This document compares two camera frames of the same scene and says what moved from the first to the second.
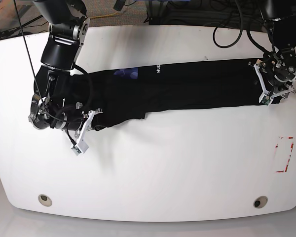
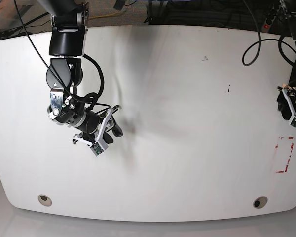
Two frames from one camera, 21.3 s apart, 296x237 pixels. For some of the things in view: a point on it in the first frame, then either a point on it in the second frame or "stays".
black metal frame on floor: [174, 13] stays
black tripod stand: [13, 32] stays
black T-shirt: [119, 96] -> [284, 106]
